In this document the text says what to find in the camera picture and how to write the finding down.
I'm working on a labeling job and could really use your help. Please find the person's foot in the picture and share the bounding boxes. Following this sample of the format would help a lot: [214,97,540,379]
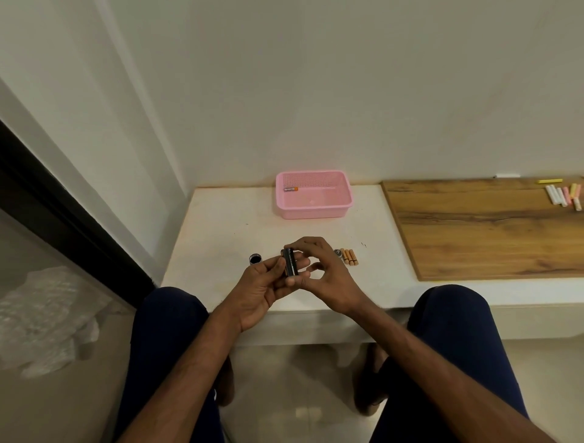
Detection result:
[214,356,236,408]
[353,342,389,417]

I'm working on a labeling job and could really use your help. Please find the person's left foot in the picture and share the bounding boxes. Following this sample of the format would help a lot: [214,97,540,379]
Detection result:
[214,356,236,408]

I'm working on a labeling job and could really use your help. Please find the person's left hand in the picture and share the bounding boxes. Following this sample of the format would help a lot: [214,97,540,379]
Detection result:
[227,256,312,334]

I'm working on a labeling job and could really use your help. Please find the person's right forearm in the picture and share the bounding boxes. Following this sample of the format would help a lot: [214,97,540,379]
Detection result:
[350,305,558,443]

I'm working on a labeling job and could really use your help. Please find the group of coloured chalk sticks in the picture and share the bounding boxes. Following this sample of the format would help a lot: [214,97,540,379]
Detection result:
[537,178,584,211]

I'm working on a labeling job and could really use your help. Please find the person's left leg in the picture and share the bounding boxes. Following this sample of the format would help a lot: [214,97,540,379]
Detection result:
[113,287,227,443]

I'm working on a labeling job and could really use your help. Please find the crumpled clear plastic sheet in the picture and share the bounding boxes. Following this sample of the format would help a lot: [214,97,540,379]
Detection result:
[0,266,114,380]

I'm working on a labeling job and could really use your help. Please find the pink plastic basket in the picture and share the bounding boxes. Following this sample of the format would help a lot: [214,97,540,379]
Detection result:
[275,170,355,220]

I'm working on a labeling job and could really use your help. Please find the black flashlight body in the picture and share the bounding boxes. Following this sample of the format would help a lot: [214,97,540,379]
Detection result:
[280,247,300,278]

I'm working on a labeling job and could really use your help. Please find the black door frame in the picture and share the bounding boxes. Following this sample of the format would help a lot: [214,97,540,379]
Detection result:
[0,120,157,312]

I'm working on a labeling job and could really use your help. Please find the person's left forearm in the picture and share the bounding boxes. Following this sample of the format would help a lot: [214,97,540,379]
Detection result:
[116,303,249,443]

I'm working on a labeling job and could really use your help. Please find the person's right hand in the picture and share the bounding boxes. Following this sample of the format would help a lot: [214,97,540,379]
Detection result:
[284,237,371,318]

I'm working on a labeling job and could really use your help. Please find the wooden board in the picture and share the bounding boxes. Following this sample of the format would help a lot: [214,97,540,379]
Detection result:
[381,176,584,282]

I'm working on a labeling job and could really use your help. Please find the person's right leg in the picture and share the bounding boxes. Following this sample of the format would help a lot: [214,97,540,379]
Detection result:
[369,284,531,443]

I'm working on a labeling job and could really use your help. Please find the person's right foot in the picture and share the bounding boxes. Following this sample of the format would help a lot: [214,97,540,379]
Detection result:
[353,342,389,417]

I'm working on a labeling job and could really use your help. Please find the person's leg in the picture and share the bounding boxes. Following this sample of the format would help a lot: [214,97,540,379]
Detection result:
[113,287,227,443]
[369,284,531,443]

